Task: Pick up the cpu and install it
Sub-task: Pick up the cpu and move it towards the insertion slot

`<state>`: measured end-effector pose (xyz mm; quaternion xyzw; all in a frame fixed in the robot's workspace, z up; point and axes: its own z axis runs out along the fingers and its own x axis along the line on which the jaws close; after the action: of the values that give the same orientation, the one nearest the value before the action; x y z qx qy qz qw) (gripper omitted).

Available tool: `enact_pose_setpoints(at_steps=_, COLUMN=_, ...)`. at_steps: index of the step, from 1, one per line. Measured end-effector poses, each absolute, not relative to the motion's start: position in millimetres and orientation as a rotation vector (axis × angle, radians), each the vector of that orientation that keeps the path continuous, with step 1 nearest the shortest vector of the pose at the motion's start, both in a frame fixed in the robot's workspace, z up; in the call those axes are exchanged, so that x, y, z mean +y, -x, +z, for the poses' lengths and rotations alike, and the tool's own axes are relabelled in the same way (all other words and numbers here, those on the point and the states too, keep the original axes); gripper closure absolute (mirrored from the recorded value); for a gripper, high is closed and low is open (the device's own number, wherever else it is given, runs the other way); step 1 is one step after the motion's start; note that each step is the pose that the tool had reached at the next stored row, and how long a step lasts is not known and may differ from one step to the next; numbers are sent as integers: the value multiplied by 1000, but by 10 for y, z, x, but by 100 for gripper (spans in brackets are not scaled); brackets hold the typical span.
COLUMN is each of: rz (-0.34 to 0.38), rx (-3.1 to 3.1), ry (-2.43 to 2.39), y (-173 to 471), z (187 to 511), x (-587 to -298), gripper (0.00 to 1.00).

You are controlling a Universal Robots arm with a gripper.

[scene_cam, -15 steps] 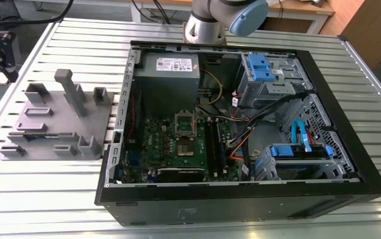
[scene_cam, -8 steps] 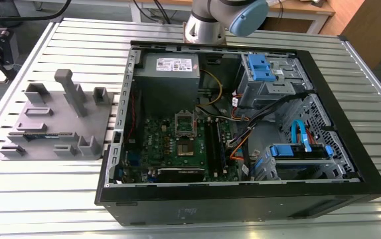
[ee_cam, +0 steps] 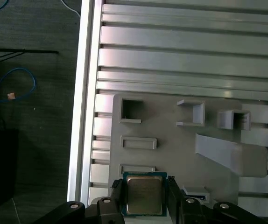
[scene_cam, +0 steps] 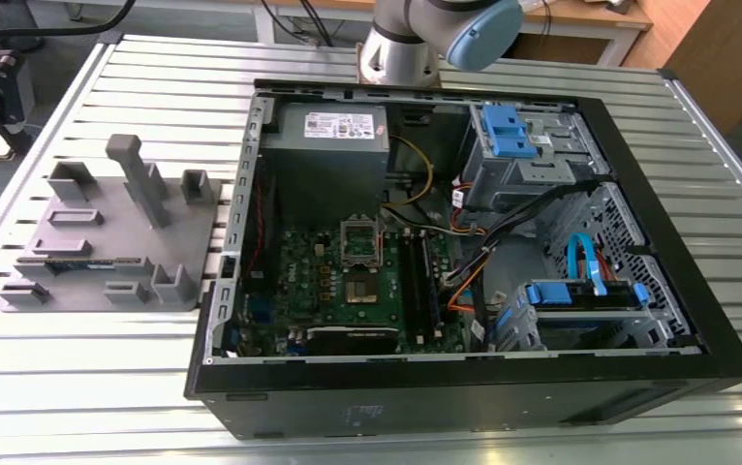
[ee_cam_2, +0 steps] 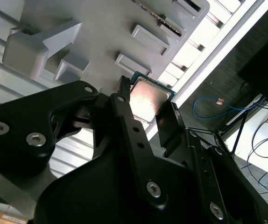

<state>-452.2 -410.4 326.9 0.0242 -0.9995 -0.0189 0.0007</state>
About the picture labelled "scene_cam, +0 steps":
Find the grey parts rack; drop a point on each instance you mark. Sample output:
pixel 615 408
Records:
pixel 119 232

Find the black graphics card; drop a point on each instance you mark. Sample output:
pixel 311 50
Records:
pixel 351 339

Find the metal disk bay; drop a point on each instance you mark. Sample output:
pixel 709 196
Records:
pixel 603 315
pixel 539 179

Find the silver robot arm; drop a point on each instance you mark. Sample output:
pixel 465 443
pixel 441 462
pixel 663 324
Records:
pixel 403 58

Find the metal locking lever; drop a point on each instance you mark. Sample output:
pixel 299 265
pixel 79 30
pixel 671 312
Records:
pixel 382 242

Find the black RAM slot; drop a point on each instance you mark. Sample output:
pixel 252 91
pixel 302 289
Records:
pixel 428 290
pixel 411 290
pixel 420 290

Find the wooden top desk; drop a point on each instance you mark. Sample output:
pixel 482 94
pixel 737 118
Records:
pixel 603 17

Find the grey power supply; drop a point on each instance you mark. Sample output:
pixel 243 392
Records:
pixel 332 179

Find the CPU socket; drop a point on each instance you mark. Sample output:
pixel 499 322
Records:
pixel 367 290

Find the blue VGA port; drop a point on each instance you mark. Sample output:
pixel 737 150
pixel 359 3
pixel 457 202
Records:
pixel 259 310

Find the brown wooden cabinet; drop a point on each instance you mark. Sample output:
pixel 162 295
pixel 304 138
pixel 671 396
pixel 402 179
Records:
pixel 719 48

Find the blue disk carrier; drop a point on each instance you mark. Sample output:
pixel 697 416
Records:
pixel 506 126
pixel 547 294
pixel 506 324

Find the RAM stick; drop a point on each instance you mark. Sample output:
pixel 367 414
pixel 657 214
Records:
pixel 80 266

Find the green motherboard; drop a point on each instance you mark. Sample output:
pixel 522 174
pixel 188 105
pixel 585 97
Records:
pixel 310 290

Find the black PC case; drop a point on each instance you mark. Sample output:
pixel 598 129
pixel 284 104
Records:
pixel 410 412

